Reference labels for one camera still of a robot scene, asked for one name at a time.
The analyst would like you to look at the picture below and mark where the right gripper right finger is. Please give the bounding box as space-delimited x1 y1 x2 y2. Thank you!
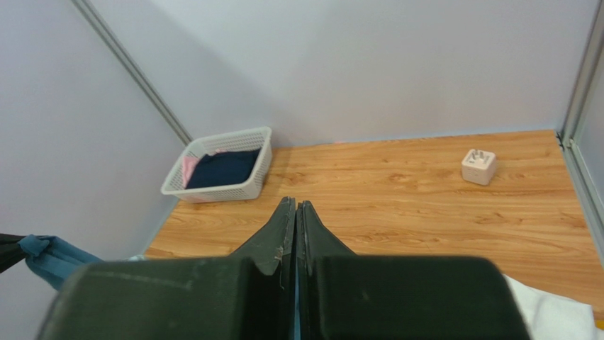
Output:
296 201 529 339

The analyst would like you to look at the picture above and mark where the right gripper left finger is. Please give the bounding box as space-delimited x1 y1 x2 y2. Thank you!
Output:
38 197 296 339

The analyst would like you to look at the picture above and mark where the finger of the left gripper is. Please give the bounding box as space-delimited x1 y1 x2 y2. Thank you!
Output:
0 234 26 273

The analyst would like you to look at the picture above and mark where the teal blue t shirt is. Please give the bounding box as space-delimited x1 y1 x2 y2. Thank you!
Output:
17 234 103 290

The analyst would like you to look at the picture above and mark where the navy folded t shirt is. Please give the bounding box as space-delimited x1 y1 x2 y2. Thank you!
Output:
185 149 261 189

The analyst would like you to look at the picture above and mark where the white plastic laundry basket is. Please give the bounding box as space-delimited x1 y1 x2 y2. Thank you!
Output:
160 126 272 203

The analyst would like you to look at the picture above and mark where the pink t shirt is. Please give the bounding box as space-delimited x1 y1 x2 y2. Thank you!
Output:
181 149 226 188

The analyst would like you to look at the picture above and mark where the pink cube block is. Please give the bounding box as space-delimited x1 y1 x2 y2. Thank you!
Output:
461 149 497 186

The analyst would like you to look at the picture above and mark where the white folded t shirt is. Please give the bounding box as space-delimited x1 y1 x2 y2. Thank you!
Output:
504 276 603 340

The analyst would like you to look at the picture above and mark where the left aluminium corner post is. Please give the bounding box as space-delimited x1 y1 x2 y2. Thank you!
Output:
71 0 192 145

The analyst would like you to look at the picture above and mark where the aluminium corner post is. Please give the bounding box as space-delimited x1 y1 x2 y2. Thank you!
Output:
558 1 603 262
71 0 192 145

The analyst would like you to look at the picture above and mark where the right aluminium corner post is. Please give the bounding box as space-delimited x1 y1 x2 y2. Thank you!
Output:
558 1 603 262

